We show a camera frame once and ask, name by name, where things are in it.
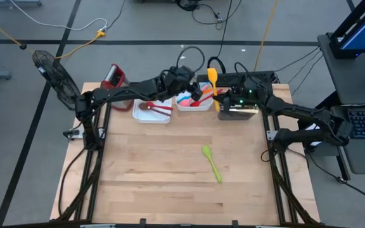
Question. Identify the blue silicone spatula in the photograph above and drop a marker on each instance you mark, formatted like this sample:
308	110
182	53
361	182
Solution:
181	96

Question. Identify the black computer monitor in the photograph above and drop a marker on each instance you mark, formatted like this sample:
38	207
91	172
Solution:
360	31

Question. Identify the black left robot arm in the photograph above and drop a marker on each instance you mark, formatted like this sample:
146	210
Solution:
122	92

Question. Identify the steel box grater red trim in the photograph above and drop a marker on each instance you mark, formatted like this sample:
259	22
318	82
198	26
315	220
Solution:
114	77

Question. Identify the lime green silicone spoon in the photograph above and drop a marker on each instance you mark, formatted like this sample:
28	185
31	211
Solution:
207	151

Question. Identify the pink silicone spatula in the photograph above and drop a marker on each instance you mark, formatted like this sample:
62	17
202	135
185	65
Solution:
185	102

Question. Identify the white plastic bin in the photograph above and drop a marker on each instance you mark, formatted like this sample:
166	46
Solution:
152	118
195	108

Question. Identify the white flat panel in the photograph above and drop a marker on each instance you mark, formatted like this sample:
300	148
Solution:
314	126

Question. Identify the black floor fan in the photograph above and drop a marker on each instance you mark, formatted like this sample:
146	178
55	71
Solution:
55	76

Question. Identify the black perforated power strip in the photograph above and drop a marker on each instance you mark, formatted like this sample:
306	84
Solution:
265	77

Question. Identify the red silicone spoon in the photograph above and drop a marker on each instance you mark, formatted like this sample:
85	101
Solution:
152	105

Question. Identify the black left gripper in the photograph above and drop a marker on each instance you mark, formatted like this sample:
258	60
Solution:
177	79

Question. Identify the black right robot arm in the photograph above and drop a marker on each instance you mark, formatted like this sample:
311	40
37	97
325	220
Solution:
303	114

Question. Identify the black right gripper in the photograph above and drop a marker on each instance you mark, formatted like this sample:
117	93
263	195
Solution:
249	93

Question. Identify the grey cart base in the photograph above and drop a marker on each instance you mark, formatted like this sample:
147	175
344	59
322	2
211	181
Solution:
11	2

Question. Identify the brown spoon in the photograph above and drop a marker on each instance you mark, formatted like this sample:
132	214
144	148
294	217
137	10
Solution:
143	106

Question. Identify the dark grey keyboard desk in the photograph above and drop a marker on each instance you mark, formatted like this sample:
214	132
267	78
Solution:
360	155

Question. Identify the yellow silicone spatula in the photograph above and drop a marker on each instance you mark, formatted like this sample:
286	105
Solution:
213	76

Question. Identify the red silicone spatula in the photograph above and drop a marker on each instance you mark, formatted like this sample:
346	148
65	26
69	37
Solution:
196	103

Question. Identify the grey translucent plastic bin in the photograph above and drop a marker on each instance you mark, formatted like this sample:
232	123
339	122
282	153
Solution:
236	116

